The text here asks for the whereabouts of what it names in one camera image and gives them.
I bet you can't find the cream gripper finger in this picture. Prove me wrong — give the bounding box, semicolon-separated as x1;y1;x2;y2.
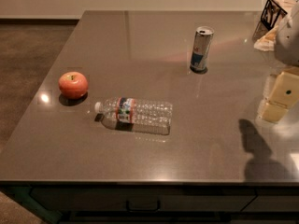
260;66;299;123

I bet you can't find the redbull can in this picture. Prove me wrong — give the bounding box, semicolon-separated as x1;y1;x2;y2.
190;26;214;74

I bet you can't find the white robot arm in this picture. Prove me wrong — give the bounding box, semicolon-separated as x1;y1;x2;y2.
258;2;299;123

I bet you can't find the clear plastic water bottle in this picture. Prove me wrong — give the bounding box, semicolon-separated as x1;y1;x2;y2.
94;97;173;135

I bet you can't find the red apple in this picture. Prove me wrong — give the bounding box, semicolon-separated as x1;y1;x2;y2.
58;72;88;100

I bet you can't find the black wire basket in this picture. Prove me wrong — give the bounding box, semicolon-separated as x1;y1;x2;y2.
261;0;299;30

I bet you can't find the dark drawer handle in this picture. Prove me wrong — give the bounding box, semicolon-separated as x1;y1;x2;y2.
126;199;161;213

